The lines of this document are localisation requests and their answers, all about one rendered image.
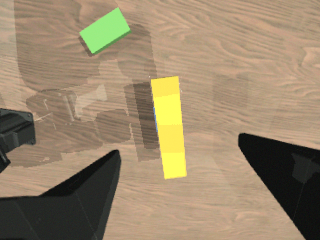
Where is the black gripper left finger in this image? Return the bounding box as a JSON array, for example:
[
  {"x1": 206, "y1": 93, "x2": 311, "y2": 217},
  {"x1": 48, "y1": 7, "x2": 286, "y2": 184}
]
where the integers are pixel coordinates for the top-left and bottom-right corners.
[{"x1": 0, "y1": 150, "x2": 121, "y2": 240}]

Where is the yellow bar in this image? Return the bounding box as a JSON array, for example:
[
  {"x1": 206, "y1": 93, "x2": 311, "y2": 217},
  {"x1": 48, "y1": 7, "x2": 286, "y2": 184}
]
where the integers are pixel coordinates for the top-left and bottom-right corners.
[{"x1": 151, "y1": 76, "x2": 187, "y2": 178}]

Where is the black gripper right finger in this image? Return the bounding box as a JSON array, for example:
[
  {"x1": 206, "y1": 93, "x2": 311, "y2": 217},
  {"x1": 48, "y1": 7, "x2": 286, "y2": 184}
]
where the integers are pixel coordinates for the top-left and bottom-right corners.
[{"x1": 238, "y1": 133, "x2": 320, "y2": 240}]

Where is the green rectangular block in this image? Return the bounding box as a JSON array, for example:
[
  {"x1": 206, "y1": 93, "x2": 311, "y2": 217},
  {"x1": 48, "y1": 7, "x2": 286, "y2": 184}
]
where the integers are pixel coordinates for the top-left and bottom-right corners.
[{"x1": 80, "y1": 7, "x2": 131, "y2": 55}]

